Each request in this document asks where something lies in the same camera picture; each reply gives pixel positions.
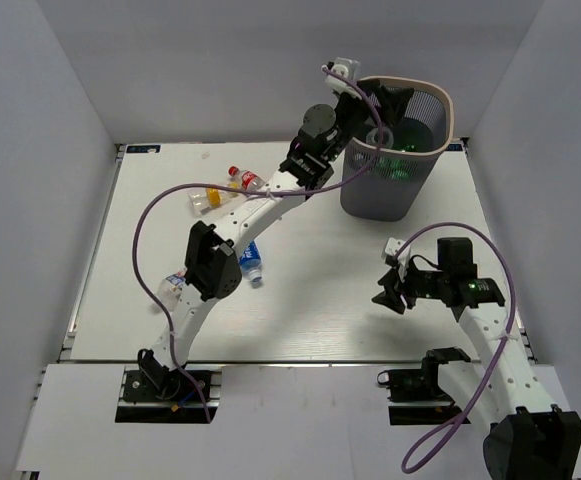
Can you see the green bottle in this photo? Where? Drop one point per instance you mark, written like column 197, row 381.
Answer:
column 382, row 168
column 406, row 168

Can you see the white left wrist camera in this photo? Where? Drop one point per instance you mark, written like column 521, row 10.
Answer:
column 342, row 75

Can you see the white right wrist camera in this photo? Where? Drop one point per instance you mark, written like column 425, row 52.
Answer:
column 396, row 253

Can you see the grey mesh waste bin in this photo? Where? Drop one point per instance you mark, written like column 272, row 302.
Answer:
column 425, row 132

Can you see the white blue label bottle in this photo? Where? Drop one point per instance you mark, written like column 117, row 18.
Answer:
column 169, row 290

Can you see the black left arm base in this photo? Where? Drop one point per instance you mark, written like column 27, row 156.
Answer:
column 150, row 393

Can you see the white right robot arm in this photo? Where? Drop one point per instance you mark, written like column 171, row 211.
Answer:
column 527, row 435

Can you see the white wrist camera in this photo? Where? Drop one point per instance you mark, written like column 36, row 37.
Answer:
column 396, row 253
column 342, row 75

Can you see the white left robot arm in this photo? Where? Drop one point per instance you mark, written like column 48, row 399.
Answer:
column 211, row 264

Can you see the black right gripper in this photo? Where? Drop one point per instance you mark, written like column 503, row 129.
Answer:
column 392, row 281

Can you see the blue sticker left corner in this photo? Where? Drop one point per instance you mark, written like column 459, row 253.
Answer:
column 143, row 149

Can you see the black label clear bottle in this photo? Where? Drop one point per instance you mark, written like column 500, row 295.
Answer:
column 383, row 137

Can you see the blue label clear bottle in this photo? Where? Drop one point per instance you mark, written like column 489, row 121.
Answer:
column 251, row 264

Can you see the red label cola bottle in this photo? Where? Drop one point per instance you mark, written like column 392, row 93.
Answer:
column 246, row 179

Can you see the yellow label clear bottle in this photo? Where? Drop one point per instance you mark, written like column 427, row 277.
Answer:
column 206, row 200

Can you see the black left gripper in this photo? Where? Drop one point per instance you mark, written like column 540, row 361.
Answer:
column 392, row 101

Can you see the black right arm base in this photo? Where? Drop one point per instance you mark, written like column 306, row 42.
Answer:
column 415, row 396

